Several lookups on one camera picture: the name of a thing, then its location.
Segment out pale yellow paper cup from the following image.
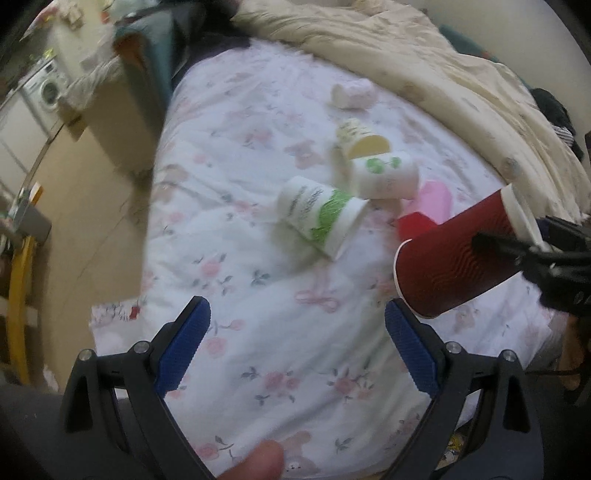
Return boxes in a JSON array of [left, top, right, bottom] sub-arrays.
[[335, 117, 392, 161]]

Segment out white cup with green clovers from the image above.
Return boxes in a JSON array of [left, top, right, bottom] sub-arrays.
[[348, 150, 420, 200]]

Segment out white cup with green stripes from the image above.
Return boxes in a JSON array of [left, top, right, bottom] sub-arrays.
[[276, 176, 369, 259]]

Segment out person's left hand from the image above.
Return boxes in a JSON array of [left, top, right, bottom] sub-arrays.
[[216, 439, 286, 480]]

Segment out teal cloth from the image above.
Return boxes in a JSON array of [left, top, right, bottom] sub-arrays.
[[113, 18, 178, 107]]

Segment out small red cup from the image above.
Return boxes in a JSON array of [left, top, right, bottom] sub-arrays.
[[397, 211, 437, 241]]

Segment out floral white bed sheet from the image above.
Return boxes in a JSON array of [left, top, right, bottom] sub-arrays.
[[90, 38, 566, 478]]

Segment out beige cabinet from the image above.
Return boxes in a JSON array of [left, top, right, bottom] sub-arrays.
[[59, 58, 162, 174]]

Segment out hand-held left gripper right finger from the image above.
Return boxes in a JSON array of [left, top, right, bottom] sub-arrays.
[[382, 298, 533, 480]]

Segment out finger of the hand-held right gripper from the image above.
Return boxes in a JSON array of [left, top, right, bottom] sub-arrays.
[[472, 232, 552, 265], [537, 216, 586, 243]]

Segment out red ripple paper cup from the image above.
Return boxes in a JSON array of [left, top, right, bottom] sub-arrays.
[[393, 184, 544, 319]]

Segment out beige quilt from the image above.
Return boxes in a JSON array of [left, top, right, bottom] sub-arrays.
[[231, 0, 583, 227]]

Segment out grey box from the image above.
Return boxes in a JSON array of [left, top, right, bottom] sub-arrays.
[[11, 200, 52, 243]]

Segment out pink plastic cup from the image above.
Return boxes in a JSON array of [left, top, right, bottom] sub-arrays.
[[404, 181, 454, 223]]

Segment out white washing machine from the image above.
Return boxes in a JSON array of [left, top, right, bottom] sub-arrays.
[[17, 56, 74, 121]]

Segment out yellow hoop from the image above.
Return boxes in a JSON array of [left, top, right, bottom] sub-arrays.
[[6, 234, 38, 385]]

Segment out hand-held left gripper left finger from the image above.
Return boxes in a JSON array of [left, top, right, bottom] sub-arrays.
[[60, 296, 218, 480]]

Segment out white and pink cup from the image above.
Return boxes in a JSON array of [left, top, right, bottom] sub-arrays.
[[331, 79, 378, 110]]

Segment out dark clothes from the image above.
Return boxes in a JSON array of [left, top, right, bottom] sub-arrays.
[[530, 88, 586, 160]]

